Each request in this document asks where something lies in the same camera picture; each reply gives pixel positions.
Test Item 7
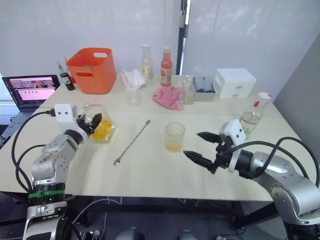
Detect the clear bottle yellow label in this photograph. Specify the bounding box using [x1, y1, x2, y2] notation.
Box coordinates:
[141, 44, 155, 85]

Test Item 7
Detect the dark green syrup bottle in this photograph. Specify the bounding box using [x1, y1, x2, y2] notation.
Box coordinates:
[56, 61, 76, 92]

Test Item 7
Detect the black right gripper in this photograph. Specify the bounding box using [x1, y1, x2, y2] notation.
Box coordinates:
[183, 131, 238, 175]

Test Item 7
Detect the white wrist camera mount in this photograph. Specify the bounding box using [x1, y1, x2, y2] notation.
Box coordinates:
[54, 104, 87, 137]
[219, 119, 247, 173]

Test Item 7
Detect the white cable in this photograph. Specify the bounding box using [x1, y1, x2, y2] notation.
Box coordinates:
[71, 198, 109, 227]

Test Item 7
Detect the black vertical pole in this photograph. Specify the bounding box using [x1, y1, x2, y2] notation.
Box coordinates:
[176, 0, 192, 76]

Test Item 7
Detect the small plain clear glass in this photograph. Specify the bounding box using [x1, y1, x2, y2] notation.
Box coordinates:
[126, 86, 142, 108]

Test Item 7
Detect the pink drink bottle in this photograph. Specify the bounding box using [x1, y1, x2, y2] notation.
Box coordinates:
[160, 46, 173, 88]

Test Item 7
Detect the faceted square glass bottle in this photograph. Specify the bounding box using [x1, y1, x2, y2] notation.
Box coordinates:
[82, 102, 117, 145]

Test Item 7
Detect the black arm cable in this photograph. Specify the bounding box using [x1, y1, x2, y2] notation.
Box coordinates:
[231, 136, 320, 189]
[11, 108, 56, 194]

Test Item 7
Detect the open black laptop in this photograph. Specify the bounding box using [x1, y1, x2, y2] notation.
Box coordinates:
[1, 74, 61, 126]

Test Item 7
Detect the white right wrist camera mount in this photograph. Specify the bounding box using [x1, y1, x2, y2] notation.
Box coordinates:
[219, 119, 247, 173]

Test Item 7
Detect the green label juice bottle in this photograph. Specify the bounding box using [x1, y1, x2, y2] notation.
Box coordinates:
[238, 91, 273, 141]

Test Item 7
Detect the dark grey bundle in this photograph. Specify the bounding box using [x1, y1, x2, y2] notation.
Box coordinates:
[193, 71, 215, 93]

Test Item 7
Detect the orange plastic basket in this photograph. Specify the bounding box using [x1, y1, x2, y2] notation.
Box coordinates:
[66, 47, 118, 95]

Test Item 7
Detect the white drawer box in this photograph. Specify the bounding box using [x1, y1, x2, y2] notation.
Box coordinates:
[214, 67, 258, 100]

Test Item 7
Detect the grey storage box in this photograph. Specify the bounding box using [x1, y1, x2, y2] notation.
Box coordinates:
[192, 74, 218, 103]

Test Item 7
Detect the glass bottle with red tag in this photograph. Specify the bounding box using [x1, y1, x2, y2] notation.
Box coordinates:
[181, 74, 197, 105]

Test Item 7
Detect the ribbed glass tumbler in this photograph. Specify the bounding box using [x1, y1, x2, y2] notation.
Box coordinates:
[164, 121, 186, 153]

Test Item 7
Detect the pink knitted cloth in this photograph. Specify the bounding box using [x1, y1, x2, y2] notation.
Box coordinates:
[152, 85, 185, 111]

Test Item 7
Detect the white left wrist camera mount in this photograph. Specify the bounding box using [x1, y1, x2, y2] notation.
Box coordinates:
[54, 104, 87, 137]

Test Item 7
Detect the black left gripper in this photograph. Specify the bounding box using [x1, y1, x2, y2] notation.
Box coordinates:
[76, 112, 103, 137]

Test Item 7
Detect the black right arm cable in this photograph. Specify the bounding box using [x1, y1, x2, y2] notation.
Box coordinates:
[231, 136, 320, 189]

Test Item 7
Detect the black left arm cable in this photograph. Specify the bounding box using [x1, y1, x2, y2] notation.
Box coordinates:
[11, 108, 56, 194]

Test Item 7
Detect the long metal bar spoon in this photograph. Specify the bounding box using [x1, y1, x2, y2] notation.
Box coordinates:
[113, 119, 152, 167]

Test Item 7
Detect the white crumpled tissue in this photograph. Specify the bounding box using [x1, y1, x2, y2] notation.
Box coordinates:
[119, 68, 147, 90]

